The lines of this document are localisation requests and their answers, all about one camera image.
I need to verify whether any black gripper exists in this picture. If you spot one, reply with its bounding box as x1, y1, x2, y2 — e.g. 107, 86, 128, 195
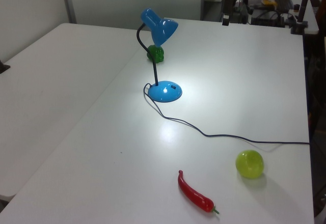
222, 0, 250, 26

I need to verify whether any blue desk lamp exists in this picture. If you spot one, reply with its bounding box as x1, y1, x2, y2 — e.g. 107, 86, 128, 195
137, 8, 183, 103

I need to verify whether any black equipment box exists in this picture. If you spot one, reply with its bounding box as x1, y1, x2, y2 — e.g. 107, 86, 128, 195
251, 10, 286, 28

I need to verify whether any black pole with table clamp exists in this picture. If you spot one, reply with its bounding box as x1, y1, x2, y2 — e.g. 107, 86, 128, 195
291, 0, 314, 35

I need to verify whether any green bell pepper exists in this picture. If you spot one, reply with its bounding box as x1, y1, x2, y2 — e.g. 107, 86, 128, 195
147, 44, 165, 64

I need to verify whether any green apple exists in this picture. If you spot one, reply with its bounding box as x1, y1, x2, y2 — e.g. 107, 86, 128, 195
235, 149, 265, 179

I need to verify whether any red chili pepper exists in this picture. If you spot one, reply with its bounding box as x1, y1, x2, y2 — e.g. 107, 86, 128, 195
177, 170, 220, 216

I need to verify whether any black lamp power cable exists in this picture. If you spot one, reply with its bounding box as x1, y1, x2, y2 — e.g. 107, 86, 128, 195
143, 82, 311, 146

